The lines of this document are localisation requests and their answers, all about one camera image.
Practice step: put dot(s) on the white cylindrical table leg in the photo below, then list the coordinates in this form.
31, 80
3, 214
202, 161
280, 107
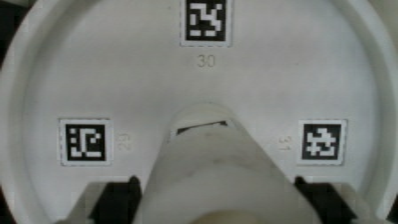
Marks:
218, 184

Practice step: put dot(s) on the white round table top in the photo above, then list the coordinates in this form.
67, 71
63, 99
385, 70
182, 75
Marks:
117, 61

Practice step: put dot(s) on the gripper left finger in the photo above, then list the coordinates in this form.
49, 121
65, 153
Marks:
108, 203

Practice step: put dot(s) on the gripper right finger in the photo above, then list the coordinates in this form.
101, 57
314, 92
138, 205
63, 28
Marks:
337, 202

